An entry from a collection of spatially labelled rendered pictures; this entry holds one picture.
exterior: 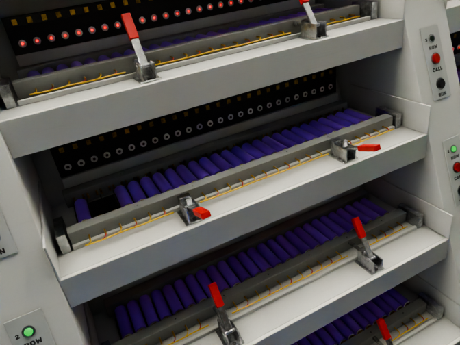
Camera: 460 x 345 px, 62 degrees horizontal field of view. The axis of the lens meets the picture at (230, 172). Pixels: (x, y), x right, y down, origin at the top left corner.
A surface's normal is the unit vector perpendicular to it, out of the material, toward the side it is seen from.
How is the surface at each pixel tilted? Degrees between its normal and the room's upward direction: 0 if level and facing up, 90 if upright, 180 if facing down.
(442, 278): 90
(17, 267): 90
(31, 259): 90
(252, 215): 111
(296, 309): 20
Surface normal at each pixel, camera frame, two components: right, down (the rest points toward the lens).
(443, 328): -0.14, -0.87
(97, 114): 0.44, 0.38
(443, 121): 0.36, 0.05
